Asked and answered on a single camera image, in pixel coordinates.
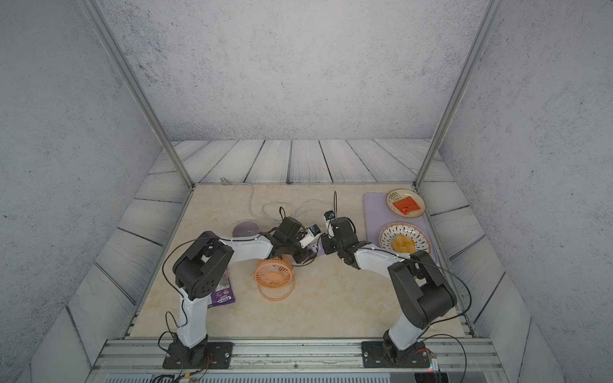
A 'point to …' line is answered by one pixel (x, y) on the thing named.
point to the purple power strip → (321, 250)
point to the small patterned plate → (400, 194)
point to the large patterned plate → (408, 229)
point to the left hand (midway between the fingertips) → (315, 251)
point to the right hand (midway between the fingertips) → (327, 235)
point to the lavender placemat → (377, 215)
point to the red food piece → (407, 205)
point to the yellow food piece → (402, 243)
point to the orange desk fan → (274, 278)
